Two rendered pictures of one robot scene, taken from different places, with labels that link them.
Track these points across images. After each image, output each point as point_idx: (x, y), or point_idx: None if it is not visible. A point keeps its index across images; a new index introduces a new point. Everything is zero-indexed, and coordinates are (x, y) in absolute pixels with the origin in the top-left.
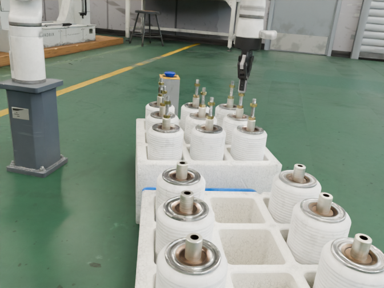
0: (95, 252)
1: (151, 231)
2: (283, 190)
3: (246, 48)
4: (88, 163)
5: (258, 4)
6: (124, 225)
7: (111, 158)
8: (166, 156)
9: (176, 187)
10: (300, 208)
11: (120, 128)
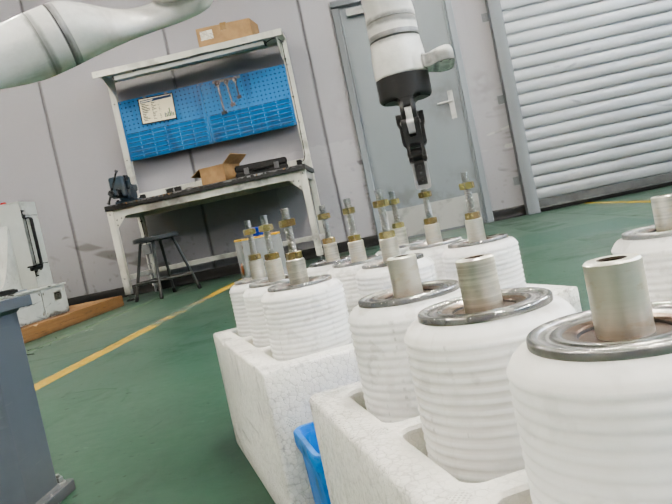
0: None
1: (396, 438)
2: (660, 251)
3: (407, 93)
4: (127, 474)
5: (401, 5)
6: None
7: (176, 451)
8: (323, 342)
9: (415, 306)
10: None
11: (173, 403)
